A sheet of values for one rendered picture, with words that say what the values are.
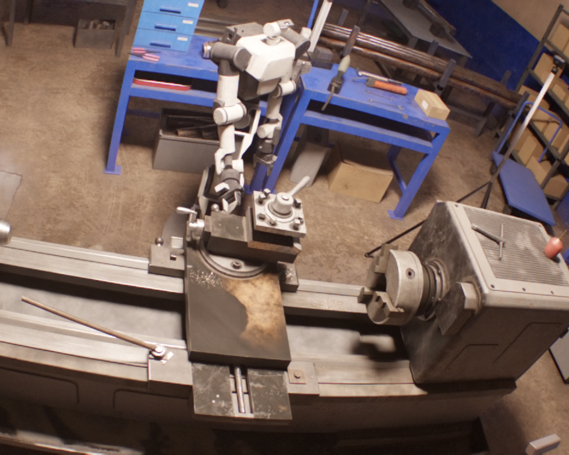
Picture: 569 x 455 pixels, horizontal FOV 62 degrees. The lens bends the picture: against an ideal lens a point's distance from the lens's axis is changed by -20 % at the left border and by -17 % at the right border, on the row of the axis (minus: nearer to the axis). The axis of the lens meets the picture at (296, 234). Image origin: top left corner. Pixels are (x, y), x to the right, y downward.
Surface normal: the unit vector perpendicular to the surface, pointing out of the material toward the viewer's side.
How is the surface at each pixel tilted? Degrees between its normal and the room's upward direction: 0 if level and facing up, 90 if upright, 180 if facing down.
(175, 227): 0
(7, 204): 0
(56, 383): 90
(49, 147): 0
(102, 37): 90
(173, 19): 90
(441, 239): 90
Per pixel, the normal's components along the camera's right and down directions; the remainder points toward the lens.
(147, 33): 0.14, 0.70
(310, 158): -0.07, 0.65
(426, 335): -0.94, -0.14
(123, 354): 0.33, -0.70
